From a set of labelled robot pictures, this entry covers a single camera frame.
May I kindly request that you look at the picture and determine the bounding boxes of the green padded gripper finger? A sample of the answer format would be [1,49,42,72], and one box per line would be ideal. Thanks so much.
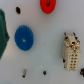
[0,9,9,59]

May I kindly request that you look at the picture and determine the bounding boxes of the blue plastic gear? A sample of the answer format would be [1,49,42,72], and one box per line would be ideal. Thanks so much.
[14,25,34,51]

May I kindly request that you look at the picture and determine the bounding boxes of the red plastic gear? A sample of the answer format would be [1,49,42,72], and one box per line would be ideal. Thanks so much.
[40,0,56,14]

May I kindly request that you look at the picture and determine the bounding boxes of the small metal screw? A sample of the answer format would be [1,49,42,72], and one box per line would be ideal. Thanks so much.
[22,69,26,78]

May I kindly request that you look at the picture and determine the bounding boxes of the beige electrical connector block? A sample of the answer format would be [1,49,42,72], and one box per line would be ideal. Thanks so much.
[62,33,81,71]

